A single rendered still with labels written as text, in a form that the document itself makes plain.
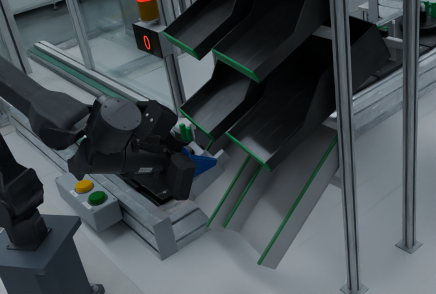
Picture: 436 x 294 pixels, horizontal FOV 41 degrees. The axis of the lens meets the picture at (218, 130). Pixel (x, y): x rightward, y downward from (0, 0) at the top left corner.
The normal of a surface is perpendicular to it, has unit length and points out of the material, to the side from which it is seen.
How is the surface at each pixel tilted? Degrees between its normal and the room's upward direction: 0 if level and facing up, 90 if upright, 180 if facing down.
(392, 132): 0
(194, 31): 25
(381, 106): 90
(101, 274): 0
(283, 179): 45
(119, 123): 40
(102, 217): 90
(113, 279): 0
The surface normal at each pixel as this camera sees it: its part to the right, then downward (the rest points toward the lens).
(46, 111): 0.19, -0.74
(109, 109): 0.43, -0.58
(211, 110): -0.51, -0.62
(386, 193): -0.15, -0.86
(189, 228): 0.61, 0.31
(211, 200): -0.72, -0.36
